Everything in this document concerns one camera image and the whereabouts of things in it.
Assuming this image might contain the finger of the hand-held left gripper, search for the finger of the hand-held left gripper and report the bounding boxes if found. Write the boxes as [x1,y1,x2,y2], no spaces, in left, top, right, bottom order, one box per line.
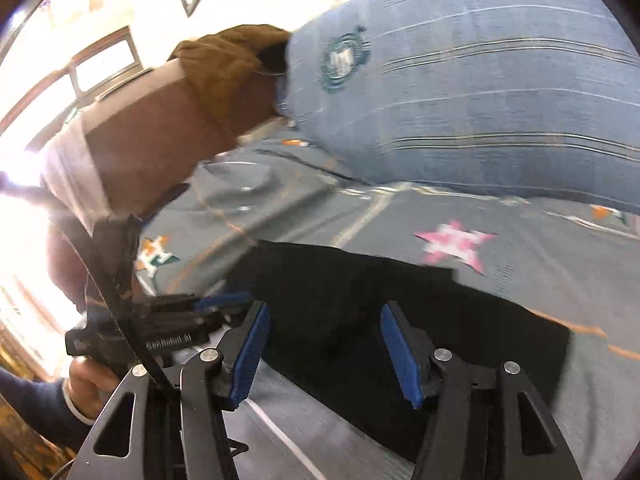
[194,291,255,316]

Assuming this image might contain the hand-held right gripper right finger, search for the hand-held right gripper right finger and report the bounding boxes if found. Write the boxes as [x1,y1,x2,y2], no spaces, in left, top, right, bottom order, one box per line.
[379,301,583,480]

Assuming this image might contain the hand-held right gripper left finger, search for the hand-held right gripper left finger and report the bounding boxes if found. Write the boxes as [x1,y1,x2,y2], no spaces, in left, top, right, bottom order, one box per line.
[67,300,273,480]

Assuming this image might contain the black pants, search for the black pants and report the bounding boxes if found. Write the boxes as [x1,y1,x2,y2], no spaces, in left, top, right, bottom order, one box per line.
[227,240,573,466]

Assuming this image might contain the person's left forearm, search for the person's left forearm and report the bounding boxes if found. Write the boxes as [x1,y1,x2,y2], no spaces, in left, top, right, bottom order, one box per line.
[0,365,96,456]

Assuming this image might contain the person's left hand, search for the person's left hand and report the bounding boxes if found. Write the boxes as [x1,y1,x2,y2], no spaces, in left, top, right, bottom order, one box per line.
[67,357,123,421]

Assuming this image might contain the grey star print bedsheet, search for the grey star print bedsheet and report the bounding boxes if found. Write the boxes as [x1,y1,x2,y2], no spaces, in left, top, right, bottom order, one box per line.
[132,125,640,480]

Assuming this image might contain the white cloth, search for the white cloth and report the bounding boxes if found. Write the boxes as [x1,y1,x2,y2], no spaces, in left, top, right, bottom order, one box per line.
[40,120,113,233]

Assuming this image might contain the brown and white pillow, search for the brown and white pillow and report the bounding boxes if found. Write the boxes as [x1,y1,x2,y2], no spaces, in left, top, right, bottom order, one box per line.
[82,60,238,221]

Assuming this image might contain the brown cloth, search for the brown cloth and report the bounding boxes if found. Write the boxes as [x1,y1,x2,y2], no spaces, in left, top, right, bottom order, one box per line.
[167,24,293,148]

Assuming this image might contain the window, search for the window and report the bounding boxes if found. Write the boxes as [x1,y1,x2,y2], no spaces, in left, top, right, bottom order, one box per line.
[70,30,143,96]

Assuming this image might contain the blue plaid pillow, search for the blue plaid pillow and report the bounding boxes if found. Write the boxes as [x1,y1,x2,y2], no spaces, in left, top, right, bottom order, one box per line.
[272,0,640,216]

